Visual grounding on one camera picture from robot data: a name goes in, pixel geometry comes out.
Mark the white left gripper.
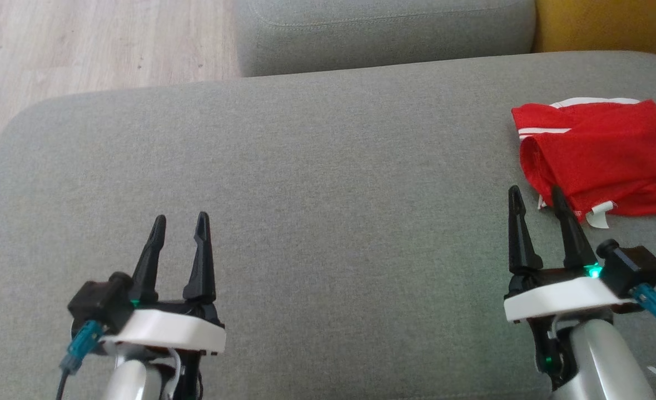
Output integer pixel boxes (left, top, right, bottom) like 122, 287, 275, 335
101, 212, 227, 354

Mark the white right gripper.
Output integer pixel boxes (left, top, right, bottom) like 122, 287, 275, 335
503, 186, 637, 324

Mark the red basketball jersey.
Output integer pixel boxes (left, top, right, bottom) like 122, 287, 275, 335
519, 108, 656, 229

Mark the large grey sofa ottoman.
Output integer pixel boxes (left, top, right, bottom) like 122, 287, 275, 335
0, 51, 656, 400

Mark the wide yellow sofa back cushion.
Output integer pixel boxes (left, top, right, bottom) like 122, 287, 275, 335
533, 0, 656, 68

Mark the long grey sofa seat cushion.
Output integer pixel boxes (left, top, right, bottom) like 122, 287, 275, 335
233, 0, 538, 78

